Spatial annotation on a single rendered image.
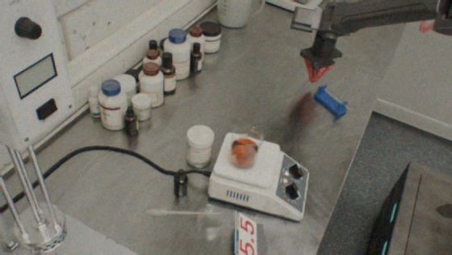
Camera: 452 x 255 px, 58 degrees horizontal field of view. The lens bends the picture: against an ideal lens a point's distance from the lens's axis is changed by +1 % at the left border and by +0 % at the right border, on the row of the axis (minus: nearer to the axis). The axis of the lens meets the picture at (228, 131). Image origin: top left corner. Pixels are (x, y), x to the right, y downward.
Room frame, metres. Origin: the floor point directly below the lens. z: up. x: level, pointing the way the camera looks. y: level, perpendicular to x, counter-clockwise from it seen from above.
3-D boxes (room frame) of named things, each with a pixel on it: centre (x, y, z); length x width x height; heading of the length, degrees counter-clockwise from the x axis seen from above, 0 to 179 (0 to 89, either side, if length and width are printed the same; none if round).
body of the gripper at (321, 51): (0.96, -0.22, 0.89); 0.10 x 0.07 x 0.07; 130
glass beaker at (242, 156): (0.56, -0.04, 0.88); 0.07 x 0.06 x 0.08; 54
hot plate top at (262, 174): (0.57, -0.05, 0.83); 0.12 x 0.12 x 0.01; 82
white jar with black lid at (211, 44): (1.09, 0.10, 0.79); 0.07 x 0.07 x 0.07
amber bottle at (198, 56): (0.96, 0.12, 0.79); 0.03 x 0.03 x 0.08
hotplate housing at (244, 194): (0.56, -0.07, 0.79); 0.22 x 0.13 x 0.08; 82
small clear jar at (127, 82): (0.78, 0.27, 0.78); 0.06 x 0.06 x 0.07
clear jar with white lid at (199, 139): (0.62, 0.06, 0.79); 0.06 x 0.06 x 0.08
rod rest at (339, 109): (0.90, -0.27, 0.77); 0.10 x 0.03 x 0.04; 40
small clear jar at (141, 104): (0.74, 0.22, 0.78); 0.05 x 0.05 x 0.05
